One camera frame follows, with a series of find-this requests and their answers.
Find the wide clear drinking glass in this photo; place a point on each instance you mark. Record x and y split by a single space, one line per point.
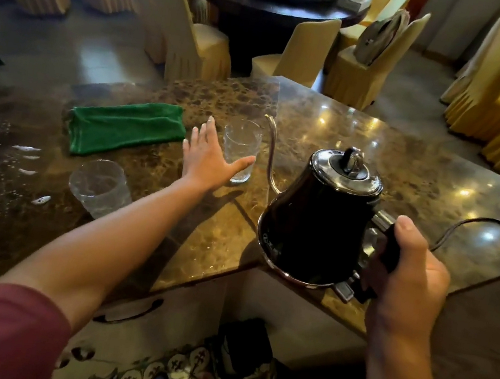
100 189

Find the grey bag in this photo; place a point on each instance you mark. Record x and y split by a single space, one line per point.
378 38

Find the person's left little finger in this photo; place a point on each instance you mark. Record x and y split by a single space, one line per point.
185 149

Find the round dark dining table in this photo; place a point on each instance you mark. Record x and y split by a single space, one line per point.
262 8

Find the person's right thumb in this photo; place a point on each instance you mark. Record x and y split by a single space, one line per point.
405 236

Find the tall clear drinking glass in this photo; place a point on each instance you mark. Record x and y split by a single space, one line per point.
241 139

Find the person's left middle finger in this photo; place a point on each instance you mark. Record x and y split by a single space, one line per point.
202 135

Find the person's left forearm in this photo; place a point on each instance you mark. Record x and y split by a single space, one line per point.
125 242

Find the person's right hand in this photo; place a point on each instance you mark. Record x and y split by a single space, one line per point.
410 292

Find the green folded towel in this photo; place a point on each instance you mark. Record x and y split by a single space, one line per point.
126 126

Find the person's left hand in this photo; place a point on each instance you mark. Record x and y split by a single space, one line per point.
204 164

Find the black gooseneck kettle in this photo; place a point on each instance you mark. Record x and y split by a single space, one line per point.
316 223

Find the person's left thumb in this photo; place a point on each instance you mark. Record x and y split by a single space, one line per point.
239 164

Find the black shoe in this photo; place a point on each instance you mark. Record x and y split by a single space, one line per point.
245 350

